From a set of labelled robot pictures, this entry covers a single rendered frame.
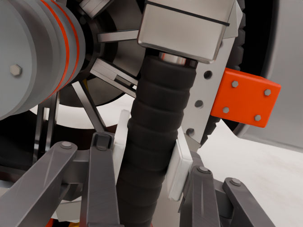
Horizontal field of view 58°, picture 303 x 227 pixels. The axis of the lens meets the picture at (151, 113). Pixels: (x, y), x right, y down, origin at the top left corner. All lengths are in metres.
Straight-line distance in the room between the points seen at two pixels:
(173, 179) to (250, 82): 0.27
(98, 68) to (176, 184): 0.36
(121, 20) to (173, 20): 0.48
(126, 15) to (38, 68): 0.40
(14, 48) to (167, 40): 0.15
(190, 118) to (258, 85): 0.11
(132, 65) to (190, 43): 0.49
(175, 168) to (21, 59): 0.16
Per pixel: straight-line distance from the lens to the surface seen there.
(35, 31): 0.27
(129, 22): 0.64
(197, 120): 0.41
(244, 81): 0.42
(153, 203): 0.21
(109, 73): 0.50
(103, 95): 0.67
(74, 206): 0.49
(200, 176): 0.16
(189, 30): 0.17
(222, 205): 0.16
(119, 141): 0.16
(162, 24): 0.17
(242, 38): 0.50
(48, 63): 0.29
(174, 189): 0.17
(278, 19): 0.59
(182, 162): 0.16
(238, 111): 0.42
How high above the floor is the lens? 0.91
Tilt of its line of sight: 16 degrees down
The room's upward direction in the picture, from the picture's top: 15 degrees clockwise
